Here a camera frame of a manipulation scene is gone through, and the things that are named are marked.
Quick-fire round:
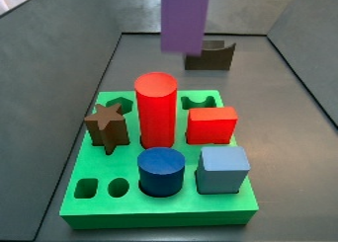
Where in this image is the purple arch block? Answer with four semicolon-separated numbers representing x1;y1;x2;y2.
161;0;208;55

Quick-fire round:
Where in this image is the green shape sorter board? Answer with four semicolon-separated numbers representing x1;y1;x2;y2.
58;90;259;229

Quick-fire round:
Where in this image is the tall red cylinder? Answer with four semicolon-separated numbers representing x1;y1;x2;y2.
135;72;176;149

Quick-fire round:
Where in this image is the red cuboid block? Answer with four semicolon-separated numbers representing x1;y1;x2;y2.
185;107;238;144

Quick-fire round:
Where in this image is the brown star block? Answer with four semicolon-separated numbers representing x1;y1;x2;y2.
84;103;129;155

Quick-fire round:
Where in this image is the dark blue cylinder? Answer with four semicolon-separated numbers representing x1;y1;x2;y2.
137;147;184;198

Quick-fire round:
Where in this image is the light blue cube block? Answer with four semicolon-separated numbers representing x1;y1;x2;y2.
195;146;251;195

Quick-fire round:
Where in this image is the black curved holder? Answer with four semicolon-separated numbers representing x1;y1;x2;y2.
184;40;236;71

